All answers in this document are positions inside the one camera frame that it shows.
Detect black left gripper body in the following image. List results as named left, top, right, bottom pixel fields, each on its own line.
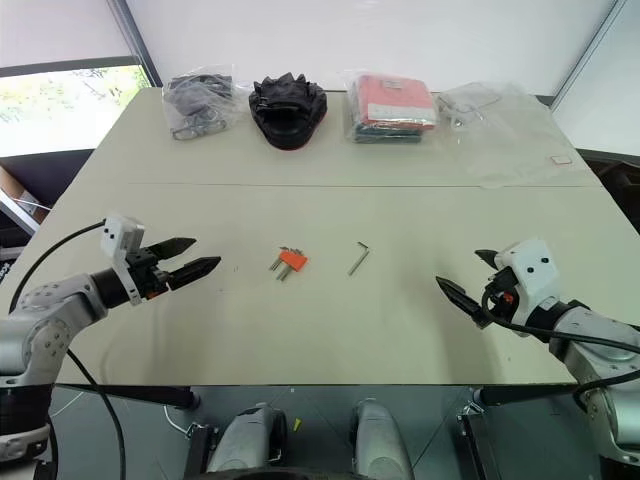
left=125, top=248, right=172, bottom=302

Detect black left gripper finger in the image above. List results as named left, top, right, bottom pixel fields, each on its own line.
left=149, top=237, right=197, bottom=262
left=167, top=256, right=222, bottom=293

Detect bagged red and green books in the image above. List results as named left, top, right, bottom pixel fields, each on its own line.
left=341, top=69, right=442, bottom=147

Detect black table leg bracket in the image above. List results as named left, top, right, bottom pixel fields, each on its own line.
left=183, top=423, right=222, bottom=480
left=456, top=411, right=497, bottom=480

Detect plastic bag of black items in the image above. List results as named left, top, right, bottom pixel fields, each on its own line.
left=161, top=64, right=239, bottom=142

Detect dark slanted frame post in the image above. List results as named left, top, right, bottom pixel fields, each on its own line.
left=106, top=0, right=164, bottom=90

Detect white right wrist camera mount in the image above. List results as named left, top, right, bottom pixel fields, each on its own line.
left=494, top=238, right=557, bottom=325

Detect clear empty plastic bag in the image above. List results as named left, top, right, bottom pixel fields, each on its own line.
left=436, top=81, right=592, bottom=190

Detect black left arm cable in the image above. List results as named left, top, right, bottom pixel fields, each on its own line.
left=8, top=222, right=126, bottom=480

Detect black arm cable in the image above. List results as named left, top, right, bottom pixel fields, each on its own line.
left=480, top=287, right=640, bottom=412
left=8, top=222, right=126, bottom=480

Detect black table frame bar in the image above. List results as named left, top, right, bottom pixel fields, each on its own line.
left=478, top=381, right=587, bottom=407
left=52, top=384, right=197, bottom=409

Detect brown cardboard box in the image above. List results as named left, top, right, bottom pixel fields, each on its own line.
left=0, top=164, right=42, bottom=236

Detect black crumpled fabric pouch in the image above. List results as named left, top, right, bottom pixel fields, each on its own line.
left=248, top=72, right=331, bottom=149

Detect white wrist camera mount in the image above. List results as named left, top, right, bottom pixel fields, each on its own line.
left=99, top=215, right=146, bottom=306
left=494, top=238, right=557, bottom=325

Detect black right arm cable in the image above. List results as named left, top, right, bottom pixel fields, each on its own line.
left=480, top=287, right=640, bottom=412

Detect dark furniture beside table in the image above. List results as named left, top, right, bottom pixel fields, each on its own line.
left=578, top=146, right=640, bottom=224

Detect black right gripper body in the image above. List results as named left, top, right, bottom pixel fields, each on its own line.
left=481, top=266, right=519, bottom=322

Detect grey rounded robot leg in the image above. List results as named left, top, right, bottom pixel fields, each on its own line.
left=351, top=398, right=415, bottom=480
left=206, top=402, right=289, bottom=474

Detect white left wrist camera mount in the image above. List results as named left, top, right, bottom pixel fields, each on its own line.
left=99, top=215, right=146, bottom=306

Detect orange hex key holder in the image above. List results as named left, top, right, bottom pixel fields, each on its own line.
left=278, top=249, right=309, bottom=272

